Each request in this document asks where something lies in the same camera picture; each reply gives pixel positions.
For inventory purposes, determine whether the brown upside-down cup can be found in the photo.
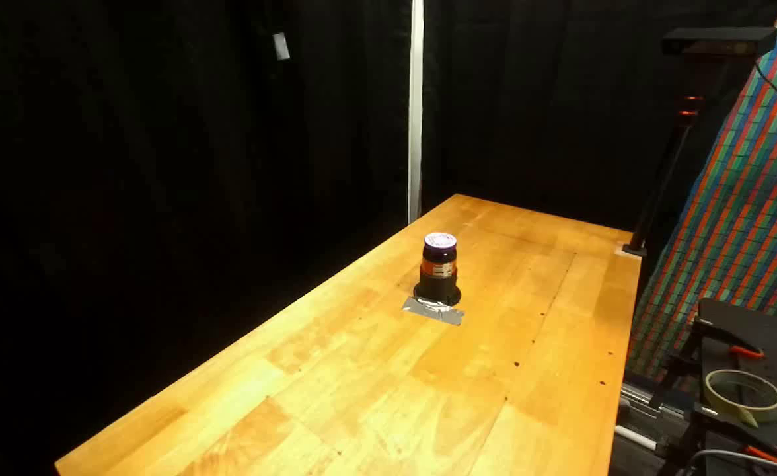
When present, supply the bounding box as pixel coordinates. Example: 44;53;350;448
412;229;461;310

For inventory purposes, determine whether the grey tape patch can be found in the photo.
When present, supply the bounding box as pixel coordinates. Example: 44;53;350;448
400;292;468;328

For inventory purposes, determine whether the white vertical pole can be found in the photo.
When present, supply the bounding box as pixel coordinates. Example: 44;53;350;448
403;0;427;224

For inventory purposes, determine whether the small white tag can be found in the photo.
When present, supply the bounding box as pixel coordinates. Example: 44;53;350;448
270;28;293;62

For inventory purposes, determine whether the black curtain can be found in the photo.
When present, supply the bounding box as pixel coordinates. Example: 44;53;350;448
0;0;777;476

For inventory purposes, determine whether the black stand pole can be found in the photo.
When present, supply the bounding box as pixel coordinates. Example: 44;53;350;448
624;49;715;258

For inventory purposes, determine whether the orange clamp on stand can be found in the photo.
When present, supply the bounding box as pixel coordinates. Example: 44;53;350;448
675;90;704;121

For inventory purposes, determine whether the colourful striped board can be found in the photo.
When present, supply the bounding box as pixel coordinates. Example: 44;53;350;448
625;3;777;385

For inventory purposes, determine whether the beige tape roll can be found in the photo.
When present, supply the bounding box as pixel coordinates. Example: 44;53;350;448
702;366;777;429

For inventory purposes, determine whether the black perforated plate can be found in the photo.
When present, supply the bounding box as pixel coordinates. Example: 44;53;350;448
667;295;777;463

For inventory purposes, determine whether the aluminium rail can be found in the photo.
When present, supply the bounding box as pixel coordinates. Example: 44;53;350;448
613;381;699;455

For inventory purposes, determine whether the orange-handled clamp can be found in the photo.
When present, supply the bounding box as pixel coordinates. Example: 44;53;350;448
727;340;769;364
741;441;777;464

